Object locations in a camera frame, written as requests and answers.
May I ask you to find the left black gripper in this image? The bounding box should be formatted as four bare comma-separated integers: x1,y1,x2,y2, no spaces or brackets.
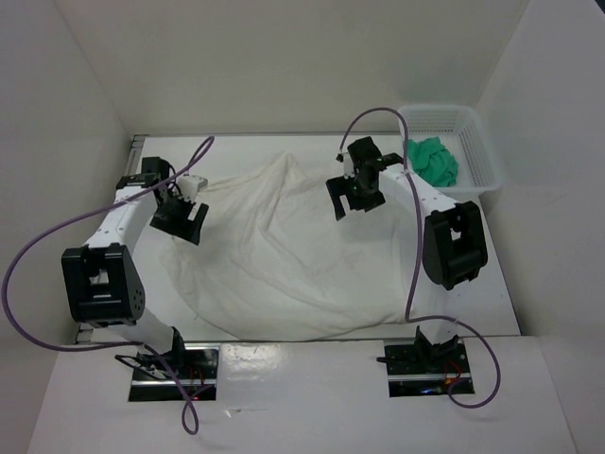
149,190,207,245

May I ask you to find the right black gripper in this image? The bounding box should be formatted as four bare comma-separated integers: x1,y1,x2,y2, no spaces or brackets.
325,170,385,220

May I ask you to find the white tank top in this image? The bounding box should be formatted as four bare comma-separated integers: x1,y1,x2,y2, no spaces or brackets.
160,153,416,341

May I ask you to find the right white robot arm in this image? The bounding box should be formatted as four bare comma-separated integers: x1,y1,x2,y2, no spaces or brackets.
326,136,488,372

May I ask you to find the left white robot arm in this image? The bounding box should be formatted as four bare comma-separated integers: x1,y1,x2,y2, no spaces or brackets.
61,157,209,378

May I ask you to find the green tank top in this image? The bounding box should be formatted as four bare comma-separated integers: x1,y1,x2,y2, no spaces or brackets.
407,137,458,187

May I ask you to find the white plastic basket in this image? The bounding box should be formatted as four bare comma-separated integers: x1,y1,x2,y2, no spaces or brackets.
399,104,503,196

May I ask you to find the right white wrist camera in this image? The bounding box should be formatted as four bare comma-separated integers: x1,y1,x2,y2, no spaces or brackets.
337,151,356,179

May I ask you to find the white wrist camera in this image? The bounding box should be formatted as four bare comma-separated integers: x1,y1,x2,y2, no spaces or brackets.
177,174,208,202
337,151,356,179

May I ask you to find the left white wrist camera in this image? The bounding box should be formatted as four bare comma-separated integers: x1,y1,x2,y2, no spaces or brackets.
177,174,208,202

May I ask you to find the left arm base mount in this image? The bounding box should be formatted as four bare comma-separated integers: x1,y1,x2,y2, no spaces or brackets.
114,346,219,402

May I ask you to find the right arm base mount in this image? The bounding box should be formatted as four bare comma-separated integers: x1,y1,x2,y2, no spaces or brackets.
376,331,475,398

